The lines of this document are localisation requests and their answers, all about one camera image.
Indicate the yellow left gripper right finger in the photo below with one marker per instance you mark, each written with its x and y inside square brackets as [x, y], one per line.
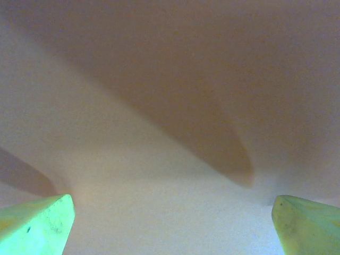
[308, 228]

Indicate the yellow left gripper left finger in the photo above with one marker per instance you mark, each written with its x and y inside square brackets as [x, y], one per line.
[34, 228]

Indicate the orange paper sheet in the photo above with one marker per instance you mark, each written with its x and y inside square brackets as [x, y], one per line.
[170, 106]

